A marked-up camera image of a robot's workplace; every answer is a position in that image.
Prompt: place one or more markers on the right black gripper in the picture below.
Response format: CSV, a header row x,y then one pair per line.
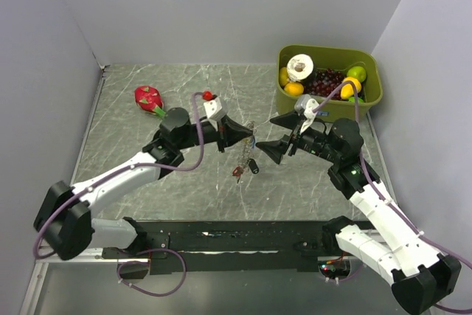
x,y
276,148

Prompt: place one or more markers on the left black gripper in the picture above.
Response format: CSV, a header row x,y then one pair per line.
x,y
228,133

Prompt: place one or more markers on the black key fob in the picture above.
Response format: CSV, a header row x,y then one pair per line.
x,y
253,166

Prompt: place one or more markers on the red key tag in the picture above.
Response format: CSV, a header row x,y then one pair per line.
x,y
237,172

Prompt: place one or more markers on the red dragon fruit toy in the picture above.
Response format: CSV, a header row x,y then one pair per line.
x,y
149,100

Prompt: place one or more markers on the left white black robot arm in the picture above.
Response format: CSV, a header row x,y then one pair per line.
x,y
68,218

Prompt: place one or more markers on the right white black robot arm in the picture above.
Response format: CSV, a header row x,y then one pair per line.
x,y
419,274

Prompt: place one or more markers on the orange fruit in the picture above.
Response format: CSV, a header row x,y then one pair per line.
x,y
294,89

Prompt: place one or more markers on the yellow lemon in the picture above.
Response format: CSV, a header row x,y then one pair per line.
x,y
283,77

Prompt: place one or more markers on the dark red grapes bunch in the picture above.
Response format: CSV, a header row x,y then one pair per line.
x,y
323,82

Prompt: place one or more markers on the small green fruit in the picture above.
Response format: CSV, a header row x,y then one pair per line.
x,y
353,99

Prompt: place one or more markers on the yellow pear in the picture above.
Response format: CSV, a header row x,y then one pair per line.
x,y
353,85

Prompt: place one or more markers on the olive green plastic bin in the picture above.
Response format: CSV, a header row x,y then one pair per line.
x,y
340,59

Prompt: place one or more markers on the green lime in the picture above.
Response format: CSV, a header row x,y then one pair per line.
x,y
357,72

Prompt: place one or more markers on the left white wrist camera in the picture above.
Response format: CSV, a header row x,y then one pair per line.
x,y
215,109

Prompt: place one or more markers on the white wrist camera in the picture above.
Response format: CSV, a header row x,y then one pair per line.
x,y
305,107
215,109

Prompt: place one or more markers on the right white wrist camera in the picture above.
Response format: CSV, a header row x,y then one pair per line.
x,y
305,107

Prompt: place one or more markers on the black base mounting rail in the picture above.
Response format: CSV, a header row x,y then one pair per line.
x,y
233,245

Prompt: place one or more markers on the aluminium frame rail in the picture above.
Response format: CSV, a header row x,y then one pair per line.
x,y
39,270

